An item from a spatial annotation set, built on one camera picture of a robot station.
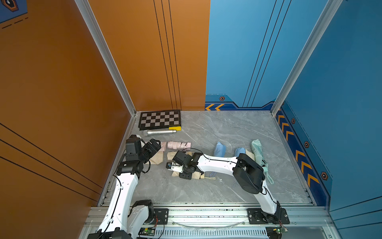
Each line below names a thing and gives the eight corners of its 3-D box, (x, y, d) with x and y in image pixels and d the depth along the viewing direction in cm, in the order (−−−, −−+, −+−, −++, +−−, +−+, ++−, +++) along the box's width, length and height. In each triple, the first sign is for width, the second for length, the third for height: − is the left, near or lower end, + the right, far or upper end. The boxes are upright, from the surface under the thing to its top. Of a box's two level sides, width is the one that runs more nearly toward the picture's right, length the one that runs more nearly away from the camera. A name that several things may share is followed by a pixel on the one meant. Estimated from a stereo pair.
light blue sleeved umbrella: (214, 157, 96) (215, 154, 93) (213, 144, 103) (214, 141, 100) (226, 157, 96) (227, 154, 93) (224, 144, 103) (225, 141, 100)
